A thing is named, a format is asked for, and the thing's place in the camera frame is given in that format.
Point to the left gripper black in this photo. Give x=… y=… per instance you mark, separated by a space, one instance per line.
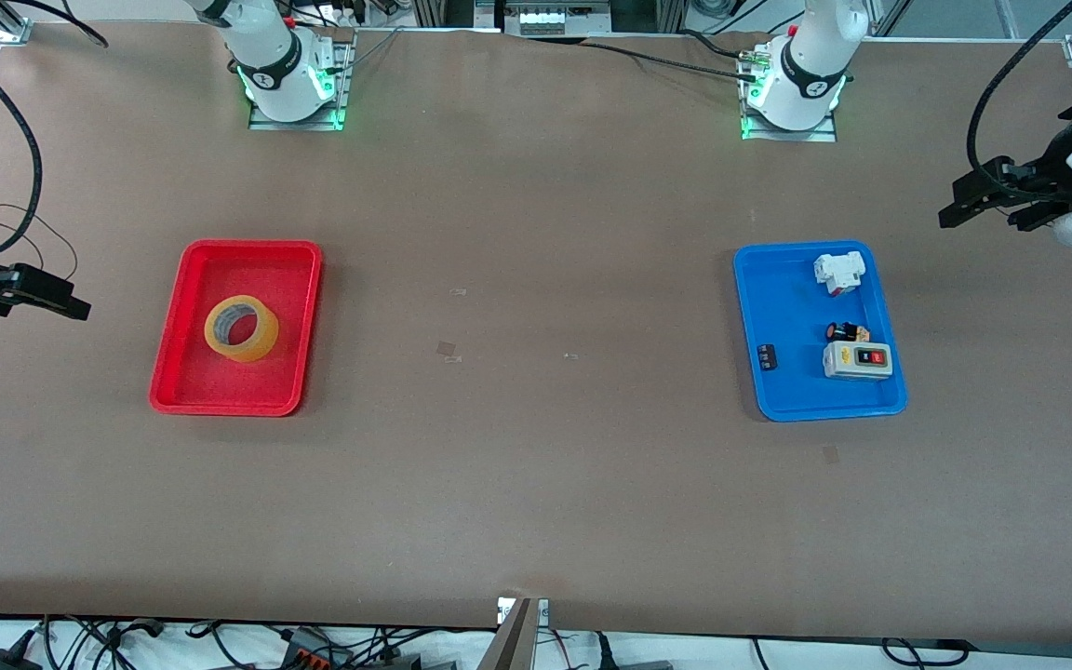
x=1047 y=176

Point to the yellow transparent tape roll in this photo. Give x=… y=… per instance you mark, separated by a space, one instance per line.
x=261 y=344

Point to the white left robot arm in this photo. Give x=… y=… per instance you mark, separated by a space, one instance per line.
x=810 y=65

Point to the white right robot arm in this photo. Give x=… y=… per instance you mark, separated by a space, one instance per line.
x=271 y=56

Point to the brown tape scrap on table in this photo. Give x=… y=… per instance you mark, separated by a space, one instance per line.
x=447 y=349

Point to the white circuit breaker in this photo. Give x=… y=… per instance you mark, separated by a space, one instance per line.
x=838 y=272

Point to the black orange push button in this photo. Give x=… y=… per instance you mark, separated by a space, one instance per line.
x=845 y=331

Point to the red plastic tray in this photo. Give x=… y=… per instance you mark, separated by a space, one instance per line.
x=220 y=395

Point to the blue plastic tray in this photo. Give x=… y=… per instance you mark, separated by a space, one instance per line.
x=797 y=391

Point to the small dark relay block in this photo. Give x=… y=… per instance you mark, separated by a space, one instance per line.
x=768 y=358

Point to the black power adapter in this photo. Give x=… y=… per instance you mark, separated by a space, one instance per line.
x=6 y=659

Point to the orange black connector block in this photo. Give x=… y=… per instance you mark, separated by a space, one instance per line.
x=313 y=651

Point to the black floor plug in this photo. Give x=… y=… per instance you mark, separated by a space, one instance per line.
x=634 y=663

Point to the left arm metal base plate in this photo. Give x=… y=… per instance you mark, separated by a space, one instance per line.
x=824 y=133

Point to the grey on off switch box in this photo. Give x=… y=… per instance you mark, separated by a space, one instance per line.
x=857 y=361

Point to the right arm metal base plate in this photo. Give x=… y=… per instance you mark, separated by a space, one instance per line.
x=342 y=93

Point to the aluminium frame with white strip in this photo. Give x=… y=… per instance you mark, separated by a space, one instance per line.
x=555 y=19

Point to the aluminium profile post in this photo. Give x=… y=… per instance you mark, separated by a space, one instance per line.
x=515 y=637

